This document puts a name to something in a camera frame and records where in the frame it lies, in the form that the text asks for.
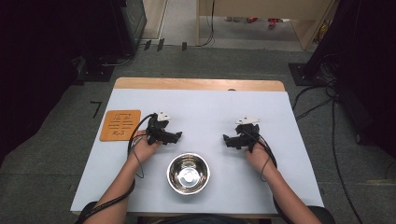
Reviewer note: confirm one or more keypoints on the white table cover sheet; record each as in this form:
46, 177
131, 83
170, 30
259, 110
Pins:
202, 112

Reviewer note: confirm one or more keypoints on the square wooden trivet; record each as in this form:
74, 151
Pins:
120, 125

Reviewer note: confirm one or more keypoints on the person's right hand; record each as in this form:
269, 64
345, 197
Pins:
257, 157

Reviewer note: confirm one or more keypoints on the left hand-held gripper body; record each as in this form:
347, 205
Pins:
157, 130

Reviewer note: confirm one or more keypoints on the person's left hand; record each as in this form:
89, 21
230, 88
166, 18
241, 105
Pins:
144, 151

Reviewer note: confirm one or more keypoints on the light wooden desk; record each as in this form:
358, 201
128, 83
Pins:
267, 7

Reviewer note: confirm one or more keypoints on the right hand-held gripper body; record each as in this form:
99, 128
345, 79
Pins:
247, 137

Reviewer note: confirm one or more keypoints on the stainless steel bowl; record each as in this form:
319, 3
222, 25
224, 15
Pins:
188, 173

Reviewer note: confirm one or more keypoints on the dark glass cabinet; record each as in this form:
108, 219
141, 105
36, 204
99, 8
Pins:
135, 21

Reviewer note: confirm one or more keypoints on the black stand base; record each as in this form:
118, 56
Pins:
95, 72
306, 74

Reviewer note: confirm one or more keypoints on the red object on floor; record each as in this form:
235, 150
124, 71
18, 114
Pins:
273, 21

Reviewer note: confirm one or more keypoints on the black curtain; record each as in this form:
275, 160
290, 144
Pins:
40, 62
367, 62

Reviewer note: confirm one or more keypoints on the wooden table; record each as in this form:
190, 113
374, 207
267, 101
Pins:
199, 84

